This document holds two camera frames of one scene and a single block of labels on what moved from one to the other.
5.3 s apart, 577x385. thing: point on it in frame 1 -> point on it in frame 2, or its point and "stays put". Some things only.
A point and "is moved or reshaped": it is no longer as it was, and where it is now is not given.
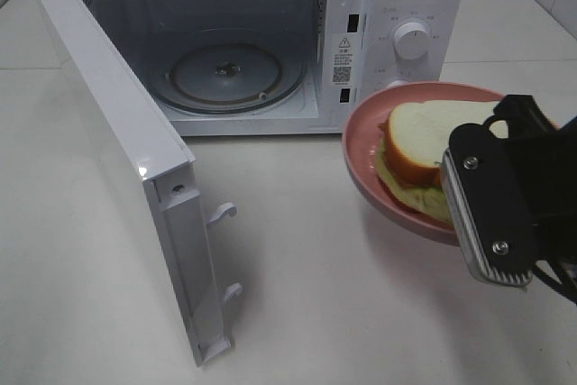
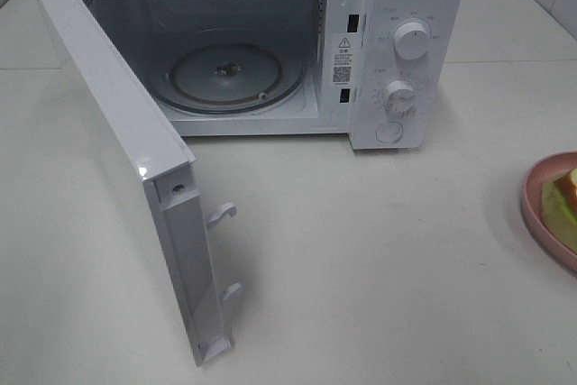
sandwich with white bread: x=412 y=142 is moved or reshaped
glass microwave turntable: x=232 y=69 stays put
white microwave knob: x=411 y=40 stays put
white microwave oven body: x=277 y=44 stays put
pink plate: x=361 y=131 is moved or reshaped
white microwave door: x=161 y=157 stays put
